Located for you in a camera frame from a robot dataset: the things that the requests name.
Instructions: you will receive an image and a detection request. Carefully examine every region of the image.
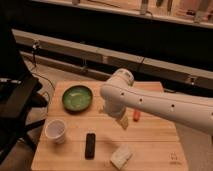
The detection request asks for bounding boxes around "black floor cable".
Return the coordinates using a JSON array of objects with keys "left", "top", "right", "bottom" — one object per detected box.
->
[{"left": 22, "top": 40, "right": 56, "bottom": 103}]

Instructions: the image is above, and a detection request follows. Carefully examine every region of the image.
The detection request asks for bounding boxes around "black eraser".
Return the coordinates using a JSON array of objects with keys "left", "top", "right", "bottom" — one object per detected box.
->
[{"left": 85, "top": 133, "right": 96, "bottom": 159}]

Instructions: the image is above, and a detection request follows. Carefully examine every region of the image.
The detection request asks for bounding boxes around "black office chair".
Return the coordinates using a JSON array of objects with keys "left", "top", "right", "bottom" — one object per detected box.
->
[{"left": 0, "top": 21, "right": 47, "bottom": 164}]

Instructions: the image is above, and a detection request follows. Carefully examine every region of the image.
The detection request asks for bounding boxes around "green bowl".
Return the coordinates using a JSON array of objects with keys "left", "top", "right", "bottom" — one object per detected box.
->
[{"left": 62, "top": 85, "right": 93, "bottom": 112}]

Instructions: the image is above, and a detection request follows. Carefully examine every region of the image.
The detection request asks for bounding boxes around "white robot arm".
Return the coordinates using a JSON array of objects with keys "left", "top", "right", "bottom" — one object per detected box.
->
[{"left": 100, "top": 68, "right": 213, "bottom": 135}]

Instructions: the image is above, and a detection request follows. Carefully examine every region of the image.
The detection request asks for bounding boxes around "orange toy carrot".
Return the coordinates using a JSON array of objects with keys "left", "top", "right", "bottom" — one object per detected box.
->
[{"left": 133, "top": 110, "right": 141, "bottom": 122}]

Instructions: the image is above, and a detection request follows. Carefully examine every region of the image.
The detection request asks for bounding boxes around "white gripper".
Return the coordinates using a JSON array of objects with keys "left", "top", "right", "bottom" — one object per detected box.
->
[{"left": 102, "top": 100, "right": 129, "bottom": 130}]

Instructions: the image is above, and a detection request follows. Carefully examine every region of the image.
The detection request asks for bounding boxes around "white paper cup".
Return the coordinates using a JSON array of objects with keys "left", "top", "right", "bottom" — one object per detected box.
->
[{"left": 45, "top": 119, "right": 66, "bottom": 144}]

